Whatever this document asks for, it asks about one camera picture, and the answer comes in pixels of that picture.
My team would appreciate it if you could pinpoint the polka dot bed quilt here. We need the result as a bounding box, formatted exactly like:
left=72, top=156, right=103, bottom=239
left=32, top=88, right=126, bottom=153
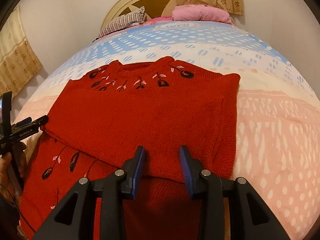
left=16, top=21, right=319, bottom=239

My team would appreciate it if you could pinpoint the striped pillow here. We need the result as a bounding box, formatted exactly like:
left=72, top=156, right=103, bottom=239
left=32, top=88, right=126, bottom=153
left=97, top=6, right=146, bottom=38

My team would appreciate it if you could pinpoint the cream wooden headboard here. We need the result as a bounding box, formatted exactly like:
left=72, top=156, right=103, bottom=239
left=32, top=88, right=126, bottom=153
left=101, top=0, right=177, bottom=27

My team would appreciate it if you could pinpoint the person's left hand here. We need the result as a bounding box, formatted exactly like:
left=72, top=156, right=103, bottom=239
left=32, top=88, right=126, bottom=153
left=1, top=141, right=26, bottom=202

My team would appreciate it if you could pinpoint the pink folded blanket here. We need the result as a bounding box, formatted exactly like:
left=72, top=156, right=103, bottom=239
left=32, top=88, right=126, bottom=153
left=171, top=4, right=233, bottom=24

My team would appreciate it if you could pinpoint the beige floral side curtain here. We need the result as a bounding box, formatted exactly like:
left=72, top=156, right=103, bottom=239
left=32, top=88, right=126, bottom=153
left=0, top=6, right=43, bottom=97

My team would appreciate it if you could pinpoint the red embroidered knit sweater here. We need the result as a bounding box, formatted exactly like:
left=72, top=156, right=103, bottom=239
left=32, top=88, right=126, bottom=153
left=20, top=56, right=240, bottom=239

